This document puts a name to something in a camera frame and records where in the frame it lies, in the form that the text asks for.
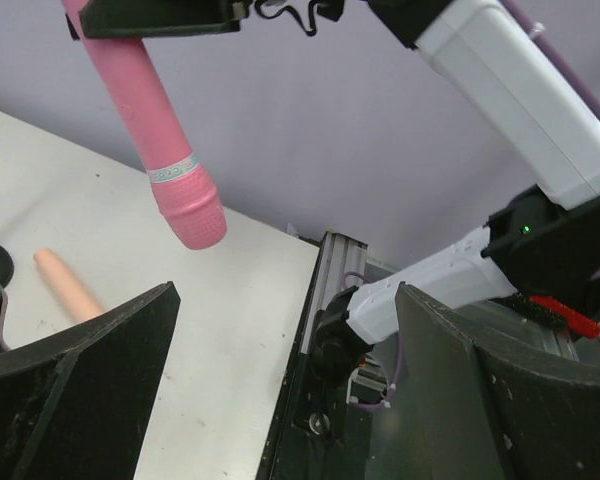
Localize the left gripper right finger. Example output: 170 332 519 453
395 284 600 479

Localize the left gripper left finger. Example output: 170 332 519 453
0 282 180 479

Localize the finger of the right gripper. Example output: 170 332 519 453
78 0 243 39

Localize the pink toy microphone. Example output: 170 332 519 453
63 1 227 250

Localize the beige toy microphone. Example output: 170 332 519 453
34 248 105 323

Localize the black front mounting rail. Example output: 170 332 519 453
255 231 372 479

